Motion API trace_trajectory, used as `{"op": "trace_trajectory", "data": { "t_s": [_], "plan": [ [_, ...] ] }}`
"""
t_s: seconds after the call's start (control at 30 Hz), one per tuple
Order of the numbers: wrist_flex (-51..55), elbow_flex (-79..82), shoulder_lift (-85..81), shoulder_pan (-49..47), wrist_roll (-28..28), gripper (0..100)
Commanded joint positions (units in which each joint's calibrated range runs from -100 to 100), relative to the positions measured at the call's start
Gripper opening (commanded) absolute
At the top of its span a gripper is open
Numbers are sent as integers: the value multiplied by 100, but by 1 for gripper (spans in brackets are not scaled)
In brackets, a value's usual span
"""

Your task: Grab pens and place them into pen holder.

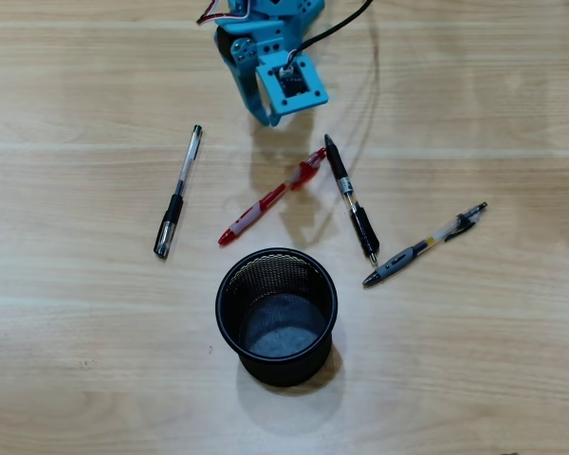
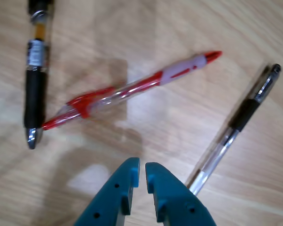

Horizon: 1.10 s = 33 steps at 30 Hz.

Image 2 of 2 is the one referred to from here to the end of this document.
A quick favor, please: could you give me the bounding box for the red clear ballpoint pen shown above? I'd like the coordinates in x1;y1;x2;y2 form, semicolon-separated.
41;50;224;131

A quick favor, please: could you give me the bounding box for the black pen with silver tip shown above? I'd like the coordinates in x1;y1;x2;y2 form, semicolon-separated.
23;0;55;150

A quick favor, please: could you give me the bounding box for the teal blue gripper finger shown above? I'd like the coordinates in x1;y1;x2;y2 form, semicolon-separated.
145;161;218;226
73;157;141;226

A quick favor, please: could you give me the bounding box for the clear pen with black grip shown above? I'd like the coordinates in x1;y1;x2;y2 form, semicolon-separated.
183;63;283;196

